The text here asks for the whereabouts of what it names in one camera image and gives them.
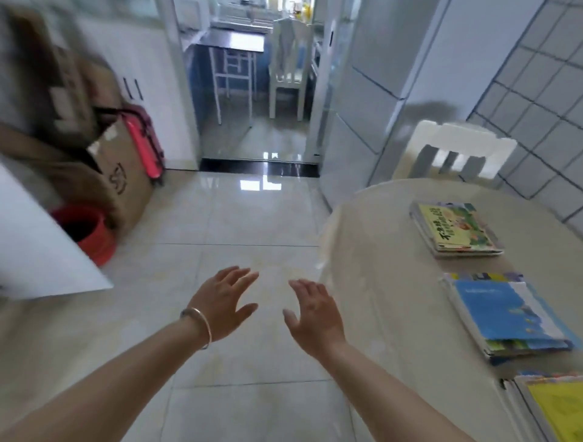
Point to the person's left hand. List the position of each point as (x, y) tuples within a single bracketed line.
[(218, 305)]

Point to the person's right hand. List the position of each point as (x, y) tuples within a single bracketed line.
[(316, 318)]

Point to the person's right thumb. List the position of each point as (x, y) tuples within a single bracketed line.
[(291, 319)]

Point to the person's left thumb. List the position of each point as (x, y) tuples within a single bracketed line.
[(246, 312)]

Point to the person's right forearm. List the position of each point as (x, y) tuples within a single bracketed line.
[(391, 396)]

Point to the person's left forearm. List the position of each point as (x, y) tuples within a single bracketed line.
[(104, 387)]

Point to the stack of books under picture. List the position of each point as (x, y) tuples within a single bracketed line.
[(428, 236)]

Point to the red plastic basin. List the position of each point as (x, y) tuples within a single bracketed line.
[(89, 230)]

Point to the brown cardboard box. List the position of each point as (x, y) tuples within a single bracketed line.
[(123, 175)]

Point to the yellow green picture book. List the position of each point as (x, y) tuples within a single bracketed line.
[(455, 226)]

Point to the stack of books under blue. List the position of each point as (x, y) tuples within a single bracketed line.
[(501, 350)]

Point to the blue cover book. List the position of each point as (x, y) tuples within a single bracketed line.
[(505, 314)]

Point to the white board panel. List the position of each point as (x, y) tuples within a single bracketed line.
[(36, 246)]

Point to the white wooden chair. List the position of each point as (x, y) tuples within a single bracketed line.
[(455, 152)]

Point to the silver refrigerator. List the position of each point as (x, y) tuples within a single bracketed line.
[(378, 95)]

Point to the white dining chair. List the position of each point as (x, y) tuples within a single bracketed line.
[(288, 63)]

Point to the dark top white table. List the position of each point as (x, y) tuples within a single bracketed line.
[(232, 59)]

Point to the white cabinet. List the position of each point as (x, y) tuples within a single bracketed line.
[(136, 68)]

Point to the yellow cover book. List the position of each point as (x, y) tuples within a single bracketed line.
[(558, 407)]

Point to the large blurred cardboard box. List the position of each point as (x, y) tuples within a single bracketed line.
[(50, 91)]

